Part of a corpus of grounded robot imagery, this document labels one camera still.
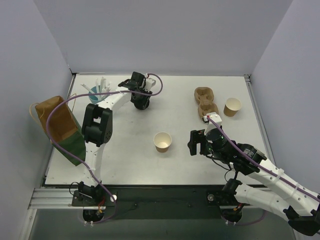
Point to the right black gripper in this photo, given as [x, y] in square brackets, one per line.
[197, 142]

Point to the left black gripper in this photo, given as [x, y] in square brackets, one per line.
[135, 81]

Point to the black coffee lid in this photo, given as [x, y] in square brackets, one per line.
[142, 105]

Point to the brown paper coffee cup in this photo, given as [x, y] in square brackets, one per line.
[162, 141]

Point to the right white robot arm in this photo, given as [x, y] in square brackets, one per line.
[286, 198]

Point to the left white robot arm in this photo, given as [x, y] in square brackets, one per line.
[97, 129]

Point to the white wrapped straw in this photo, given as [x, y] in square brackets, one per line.
[106, 87]
[102, 84]
[90, 90]
[97, 85]

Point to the blue straw holder cup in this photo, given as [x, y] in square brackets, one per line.
[95, 99]

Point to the brown pulp cup carrier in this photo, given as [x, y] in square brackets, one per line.
[204, 96]

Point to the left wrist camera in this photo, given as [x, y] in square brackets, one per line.
[149, 83]

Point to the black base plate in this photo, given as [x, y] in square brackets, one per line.
[158, 203]

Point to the aluminium frame rail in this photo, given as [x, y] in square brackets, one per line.
[259, 118]

